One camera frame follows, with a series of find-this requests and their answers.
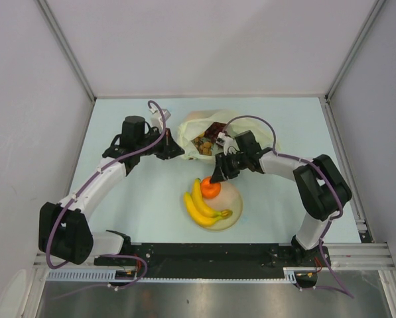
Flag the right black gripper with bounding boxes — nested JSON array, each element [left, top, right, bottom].
[[210, 151, 248, 184]]

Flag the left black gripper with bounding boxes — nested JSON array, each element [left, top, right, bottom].
[[136, 127, 184, 160]]

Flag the orange fake persimmon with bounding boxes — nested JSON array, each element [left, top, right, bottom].
[[200, 177, 222, 199]]

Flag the beige round plate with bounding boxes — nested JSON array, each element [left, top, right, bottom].
[[183, 182, 243, 232]]

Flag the translucent plastic avocado-print bag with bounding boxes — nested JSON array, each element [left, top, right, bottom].
[[176, 109, 274, 163]]

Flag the yellow fake banana bunch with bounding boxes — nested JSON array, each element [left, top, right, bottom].
[[183, 178, 233, 228]]

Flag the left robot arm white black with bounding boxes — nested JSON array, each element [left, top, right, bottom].
[[38, 116, 184, 265]]

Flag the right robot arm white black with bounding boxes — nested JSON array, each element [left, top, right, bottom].
[[210, 131, 352, 266]]

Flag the brown fake nuts cluster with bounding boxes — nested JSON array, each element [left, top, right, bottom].
[[192, 133, 214, 156]]

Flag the dark red fake grapes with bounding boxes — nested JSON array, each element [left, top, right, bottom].
[[204, 122, 226, 139]]

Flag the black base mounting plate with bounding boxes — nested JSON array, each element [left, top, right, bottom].
[[94, 242, 332, 288]]

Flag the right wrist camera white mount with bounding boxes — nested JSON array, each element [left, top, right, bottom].
[[216, 132, 238, 155]]

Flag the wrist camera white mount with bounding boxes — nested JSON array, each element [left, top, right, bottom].
[[216, 132, 238, 155], [149, 108, 171, 132]]

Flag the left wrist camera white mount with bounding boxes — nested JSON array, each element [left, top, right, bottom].
[[149, 108, 171, 132]]

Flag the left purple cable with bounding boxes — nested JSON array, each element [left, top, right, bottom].
[[46, 100, 168, 270]]

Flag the white slotted cable duct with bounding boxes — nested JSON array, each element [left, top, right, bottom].
[[46, 269, 297, 284]]

